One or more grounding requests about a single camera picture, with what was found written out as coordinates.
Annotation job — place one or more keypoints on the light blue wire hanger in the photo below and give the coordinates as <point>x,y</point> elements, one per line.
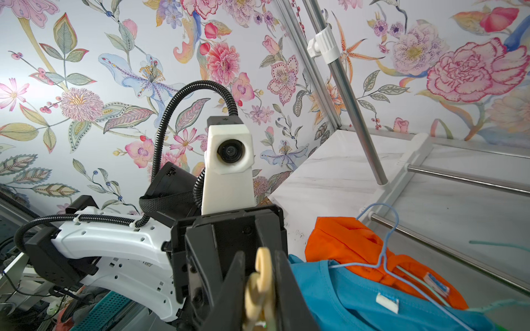
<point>382,261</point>

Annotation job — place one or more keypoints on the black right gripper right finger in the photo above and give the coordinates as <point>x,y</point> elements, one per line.
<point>291,309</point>

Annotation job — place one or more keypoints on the blue garment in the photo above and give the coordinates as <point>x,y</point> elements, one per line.
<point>341,300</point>

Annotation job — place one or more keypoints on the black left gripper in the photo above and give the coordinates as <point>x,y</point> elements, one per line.
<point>201,250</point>

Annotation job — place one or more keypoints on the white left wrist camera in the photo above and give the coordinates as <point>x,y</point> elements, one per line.
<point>229,160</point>

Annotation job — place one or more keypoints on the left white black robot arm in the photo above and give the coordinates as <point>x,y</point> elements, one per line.
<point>90,246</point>

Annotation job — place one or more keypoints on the beige yellow clothespin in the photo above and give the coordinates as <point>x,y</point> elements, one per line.
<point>259,295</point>

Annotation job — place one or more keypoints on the orange garment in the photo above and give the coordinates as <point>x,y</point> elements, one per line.
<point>347,240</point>

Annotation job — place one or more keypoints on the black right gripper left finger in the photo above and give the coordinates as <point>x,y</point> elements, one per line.
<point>228,309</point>

